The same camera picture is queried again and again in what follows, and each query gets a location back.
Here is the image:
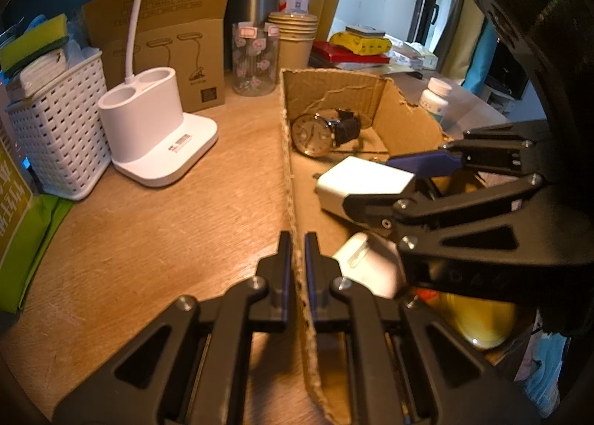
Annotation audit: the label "white charger block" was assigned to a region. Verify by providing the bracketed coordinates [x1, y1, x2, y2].
[314, 156, 416, 218]

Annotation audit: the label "stack of brown paper cups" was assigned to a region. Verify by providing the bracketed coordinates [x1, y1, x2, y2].
[268, 12, 319, 69]

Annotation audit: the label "white plastic lattice basket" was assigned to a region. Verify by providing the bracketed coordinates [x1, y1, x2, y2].
[6, 50, 114, 201]

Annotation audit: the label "white plug adapter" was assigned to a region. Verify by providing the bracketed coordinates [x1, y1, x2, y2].
[332, 231, 409, 298]

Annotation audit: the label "stainless steel thermos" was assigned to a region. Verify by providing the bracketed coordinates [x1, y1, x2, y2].
[227, 0, 281, 73]

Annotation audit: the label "cardboard box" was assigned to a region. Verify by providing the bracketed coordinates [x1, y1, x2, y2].
[278, 67, 534, 424]

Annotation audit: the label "floral print glass jar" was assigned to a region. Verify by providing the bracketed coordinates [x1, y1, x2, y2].
[231, 20, 280, 96]

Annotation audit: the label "brown cardboard lamp packaging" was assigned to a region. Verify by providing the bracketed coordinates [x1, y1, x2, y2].
[82, 0, 234, 113]

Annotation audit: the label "white pill bottle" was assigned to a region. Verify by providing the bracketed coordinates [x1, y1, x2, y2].
[419, 77, 453, 127]

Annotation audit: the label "yellow green sponge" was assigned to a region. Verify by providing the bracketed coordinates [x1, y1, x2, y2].
[0, 13, 70, 74]

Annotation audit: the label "white tissue packets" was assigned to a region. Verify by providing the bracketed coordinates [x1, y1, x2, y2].
[7, 51, 70, 100]

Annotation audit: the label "green plastic bag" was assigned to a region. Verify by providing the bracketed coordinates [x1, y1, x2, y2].
[0, 195, 75, 313]

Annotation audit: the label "orange can with yellow lid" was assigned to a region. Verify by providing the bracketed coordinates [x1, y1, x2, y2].
[413, 288, 523, 350]

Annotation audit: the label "white desk lamp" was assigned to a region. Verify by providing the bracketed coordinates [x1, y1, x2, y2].
[97, 0, 219, 188]

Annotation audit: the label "black television screen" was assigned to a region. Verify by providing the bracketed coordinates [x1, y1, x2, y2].
[487, 42, 530, 97]

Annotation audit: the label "red book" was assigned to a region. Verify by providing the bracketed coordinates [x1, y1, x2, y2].
[310, 41, 391, 68]

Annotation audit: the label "white papers and boxes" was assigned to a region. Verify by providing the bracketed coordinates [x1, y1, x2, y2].
[387, 37, 439, 71]

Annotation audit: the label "small white flat box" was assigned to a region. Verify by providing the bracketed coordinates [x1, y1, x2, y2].
[346, 24, 386, 37]

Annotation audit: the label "clear plastic bags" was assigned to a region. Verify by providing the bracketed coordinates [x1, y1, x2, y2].
[65, 19, 104, 69]

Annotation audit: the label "teal curtain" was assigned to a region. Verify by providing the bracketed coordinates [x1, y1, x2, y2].
[464, 19, 499, 92]

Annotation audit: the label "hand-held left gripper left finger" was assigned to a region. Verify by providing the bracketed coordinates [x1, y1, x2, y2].
[52, 230, 298, 425]

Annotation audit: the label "gold wristwatch with dark strap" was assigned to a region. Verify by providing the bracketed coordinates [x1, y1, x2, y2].
[291, 108, 363, 158]

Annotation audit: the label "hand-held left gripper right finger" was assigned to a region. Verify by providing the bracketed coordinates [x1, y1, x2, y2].
[303, 231, 544, 425]

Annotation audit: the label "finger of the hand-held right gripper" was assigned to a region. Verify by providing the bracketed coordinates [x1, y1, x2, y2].
[343, 177, 558, 300]
[387, 120, 553, 180]

